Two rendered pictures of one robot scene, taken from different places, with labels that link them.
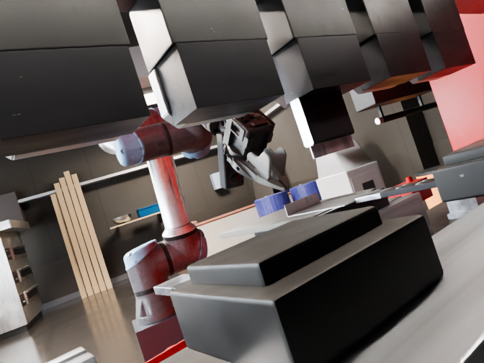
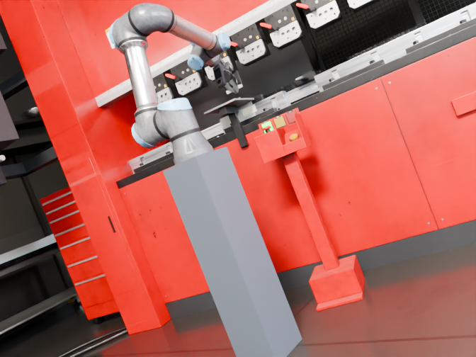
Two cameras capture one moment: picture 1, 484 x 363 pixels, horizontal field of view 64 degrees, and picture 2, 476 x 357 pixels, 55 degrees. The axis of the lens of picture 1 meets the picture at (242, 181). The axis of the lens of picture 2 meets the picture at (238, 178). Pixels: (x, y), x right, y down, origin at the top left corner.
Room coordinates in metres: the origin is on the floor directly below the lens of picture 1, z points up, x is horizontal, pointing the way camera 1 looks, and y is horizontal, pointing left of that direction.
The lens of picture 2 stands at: (2.00, 1.89, 0.68)
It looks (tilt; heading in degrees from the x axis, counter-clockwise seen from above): 1 degrees down; 240
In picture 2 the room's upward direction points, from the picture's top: 22 degrees counter-clockwise
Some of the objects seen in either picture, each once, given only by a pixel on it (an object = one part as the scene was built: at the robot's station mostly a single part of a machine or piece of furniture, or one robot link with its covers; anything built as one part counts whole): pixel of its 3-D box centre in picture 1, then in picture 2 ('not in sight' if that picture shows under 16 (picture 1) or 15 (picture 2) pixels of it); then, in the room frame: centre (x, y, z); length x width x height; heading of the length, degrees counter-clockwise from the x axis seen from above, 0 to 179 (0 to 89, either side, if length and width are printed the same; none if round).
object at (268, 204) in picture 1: (296, 214); not in sight; (6.41, -0.67, 0.44); 1.18 x 0.74 x 0.87; 111
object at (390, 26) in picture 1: (379, 42); (189, 77); (0.75, -0.34, 1.26); 0.15 x 0.09 x 0.17; 125
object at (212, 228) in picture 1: (245, 229); not in sight; (7.21, 0.21, 0.38); 2.23 x 0.75 x 0.76; 110
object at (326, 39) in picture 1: (309, 47); (219, 61); (0.64, -0.17, 1.26); 0.15 x 0.09 x 0.17; 125
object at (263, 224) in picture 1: (292, 214); (229, 105); (0.74, -0.07, 1.00); 0.26 x 0.18 x 0.01; 35
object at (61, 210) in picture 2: not in sight; (111, 244); (1.20, -1.58, 0.50); 0.51 x 0.50 x 1.00; 35
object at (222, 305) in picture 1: (232, 274); (304, 77); (0.30, 0.03, 1.01); 0.26 x 0.12 x 0.05; 35
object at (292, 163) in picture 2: not in sight; (310, 210); (0.77, 0.27, 0.39); 0.06 x 0.06 x 0.54; 41
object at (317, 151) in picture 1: (325, 124); (231, 82); (0.62, -0.16, 1.13); 0.10 x 0.02 x 0.10; 125
